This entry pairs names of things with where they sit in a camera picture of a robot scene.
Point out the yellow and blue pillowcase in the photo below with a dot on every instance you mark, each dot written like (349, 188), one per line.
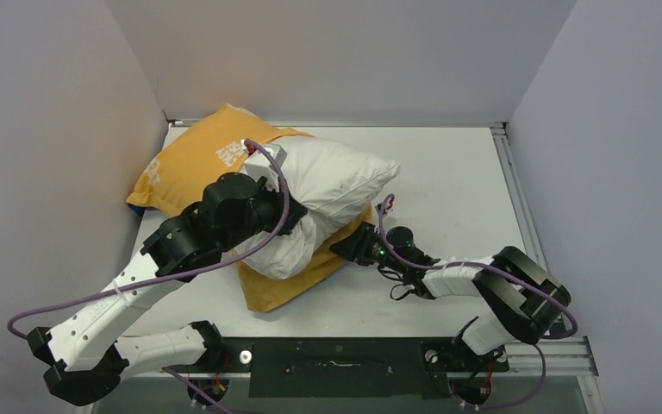
(178, 174)

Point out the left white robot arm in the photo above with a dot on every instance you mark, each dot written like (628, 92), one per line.
(90, 354)

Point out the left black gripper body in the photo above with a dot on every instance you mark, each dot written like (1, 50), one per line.
(278, 207)

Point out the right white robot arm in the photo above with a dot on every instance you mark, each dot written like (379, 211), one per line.
(429, 278)

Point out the white pillow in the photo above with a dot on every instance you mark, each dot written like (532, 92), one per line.
(335, 182)

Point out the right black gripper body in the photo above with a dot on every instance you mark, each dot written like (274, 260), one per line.
(379, 250)

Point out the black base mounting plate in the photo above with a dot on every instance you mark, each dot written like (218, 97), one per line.
(343, 382)

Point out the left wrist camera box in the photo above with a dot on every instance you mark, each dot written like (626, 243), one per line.
(259, 165)

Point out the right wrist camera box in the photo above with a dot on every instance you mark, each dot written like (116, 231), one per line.
(383, 209)

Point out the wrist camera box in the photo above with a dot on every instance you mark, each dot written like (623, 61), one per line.
(383, 209)
(259, 165)

